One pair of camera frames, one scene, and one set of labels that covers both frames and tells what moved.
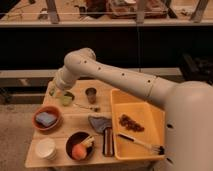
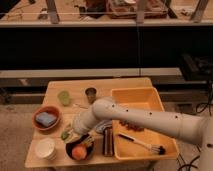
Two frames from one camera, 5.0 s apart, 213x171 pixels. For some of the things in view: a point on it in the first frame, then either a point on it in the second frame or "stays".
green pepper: (52, 92) → (64, 135)
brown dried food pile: (130, 124) stays
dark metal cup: (91, 94) stays
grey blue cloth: (100, 123) stays
